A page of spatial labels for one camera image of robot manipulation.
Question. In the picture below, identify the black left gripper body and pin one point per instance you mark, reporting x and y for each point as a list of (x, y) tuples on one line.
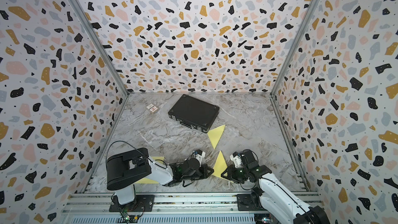
[(200, 174)]

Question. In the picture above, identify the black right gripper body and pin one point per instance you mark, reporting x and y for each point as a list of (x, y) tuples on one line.
[(238, 174)]

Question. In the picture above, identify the yellow square paper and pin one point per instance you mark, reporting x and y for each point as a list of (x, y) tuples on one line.
[(148, 180), (215, 135), (220, 166)]

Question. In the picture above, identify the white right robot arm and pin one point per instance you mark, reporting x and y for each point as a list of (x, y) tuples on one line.
[(268, 193)]

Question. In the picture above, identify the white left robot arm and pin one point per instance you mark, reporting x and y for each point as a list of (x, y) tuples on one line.
[(127, 168)]

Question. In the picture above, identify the black hard carrying case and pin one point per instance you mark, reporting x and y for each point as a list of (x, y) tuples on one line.
[(194, 113)]

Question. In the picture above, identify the playing card box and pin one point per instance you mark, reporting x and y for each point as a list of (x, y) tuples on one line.
[(152, 108)]

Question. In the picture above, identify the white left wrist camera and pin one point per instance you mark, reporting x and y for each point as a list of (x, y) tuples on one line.
[(199, 155)]

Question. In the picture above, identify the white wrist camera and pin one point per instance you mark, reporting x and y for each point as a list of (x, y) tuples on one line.
[(236, 159), (199, 155)]

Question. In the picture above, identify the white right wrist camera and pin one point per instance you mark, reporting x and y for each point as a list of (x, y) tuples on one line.
[(236, 159)]

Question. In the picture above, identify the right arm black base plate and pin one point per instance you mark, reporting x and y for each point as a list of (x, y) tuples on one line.
[(248, 202)]

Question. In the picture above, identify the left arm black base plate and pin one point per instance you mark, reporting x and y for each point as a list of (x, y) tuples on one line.
[(141, 203)]

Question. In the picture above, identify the aluminium mounting rail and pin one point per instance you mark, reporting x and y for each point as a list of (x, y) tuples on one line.
[(168, 208)]

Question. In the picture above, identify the aluminium corner post right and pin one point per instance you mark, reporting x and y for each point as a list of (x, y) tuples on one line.
[(295, 44)]

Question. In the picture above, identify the aluminium corner post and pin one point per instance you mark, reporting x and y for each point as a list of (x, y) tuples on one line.
[(295, 44), (97, 44)]

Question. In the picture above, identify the aluminium corner post left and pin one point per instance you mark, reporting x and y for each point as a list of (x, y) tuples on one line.
[(97, 44)]

